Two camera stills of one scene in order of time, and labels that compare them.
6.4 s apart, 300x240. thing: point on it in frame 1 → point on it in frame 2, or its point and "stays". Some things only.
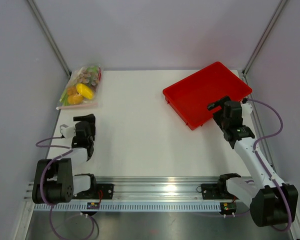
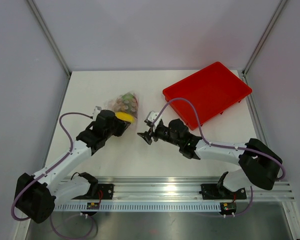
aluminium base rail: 156,188 stays
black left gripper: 91,120 → 122,125
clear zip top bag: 82,88 → 126,103
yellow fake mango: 85,91 → 125,116
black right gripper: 220,102 → 146,137
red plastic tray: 190,97 stays
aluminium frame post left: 50,36 stays
